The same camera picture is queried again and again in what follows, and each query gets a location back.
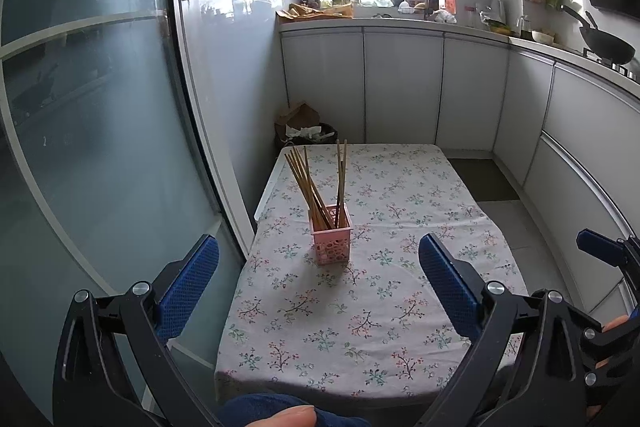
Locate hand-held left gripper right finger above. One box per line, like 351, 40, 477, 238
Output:
417, 233, 603, 427

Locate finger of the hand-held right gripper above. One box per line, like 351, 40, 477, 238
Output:
576, 229, 640, 280
582, 324, 640, 408

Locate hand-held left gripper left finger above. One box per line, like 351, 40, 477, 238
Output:
52, 234, 221, 427

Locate pink plastic chopstick basket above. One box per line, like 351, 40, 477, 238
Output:
309, 203, 352, 267

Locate black chopstick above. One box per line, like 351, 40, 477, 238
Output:
336, 139, 344, 228
341, 139, 349, 228

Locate bundle of bamboo chopsticks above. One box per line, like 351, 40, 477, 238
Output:
285, 146, 335, 230

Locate person's right hand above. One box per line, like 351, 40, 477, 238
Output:
595, 314, 633, 370

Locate person's left hand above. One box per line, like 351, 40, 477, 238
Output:
257, 405, 318, 427

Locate floral tablecloth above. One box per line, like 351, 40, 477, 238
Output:
214, 143, 531, 413

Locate white table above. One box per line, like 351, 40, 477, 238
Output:
254, 147, 296, 223

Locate blue clothing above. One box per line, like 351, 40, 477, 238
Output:
216, 392, 371, 427

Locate gas stove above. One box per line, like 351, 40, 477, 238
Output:
582, 48, 640, 82

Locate frosted glass sliding door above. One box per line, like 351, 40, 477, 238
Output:
0, 0, 261, 427

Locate white crumpled paper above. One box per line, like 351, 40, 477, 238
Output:
285, 125, 323, 144

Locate black trash bin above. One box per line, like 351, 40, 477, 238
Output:
280, 122, 339, 152

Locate black wok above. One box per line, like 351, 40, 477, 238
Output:
560, 4, 637, 64

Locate white kitchen cabinets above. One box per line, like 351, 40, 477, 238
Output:
280, 27, 640, 318

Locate brown cardboard sheets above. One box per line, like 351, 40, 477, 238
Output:
277, 2, 353, 24

